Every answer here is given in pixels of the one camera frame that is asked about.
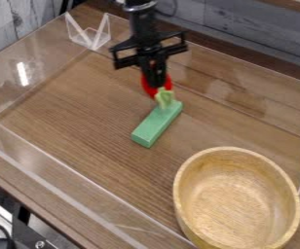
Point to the green rectangular block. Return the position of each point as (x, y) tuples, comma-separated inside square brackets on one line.
[(155, 124)]

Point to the clear acrylic enclosure wall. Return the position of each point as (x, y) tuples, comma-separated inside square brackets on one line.
[(70, 108)]

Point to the black table clamp bracket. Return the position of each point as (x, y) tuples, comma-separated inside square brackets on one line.
[(26, 237)]

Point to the wooden bowl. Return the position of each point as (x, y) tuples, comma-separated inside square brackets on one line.
[(236, 200)]

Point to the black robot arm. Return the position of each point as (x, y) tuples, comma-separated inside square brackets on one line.
[(143, 23)]

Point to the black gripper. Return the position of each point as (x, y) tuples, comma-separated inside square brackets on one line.
[(152, 49)]

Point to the red plush strawberry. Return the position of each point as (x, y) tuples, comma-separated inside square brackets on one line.
[(163, 94)]

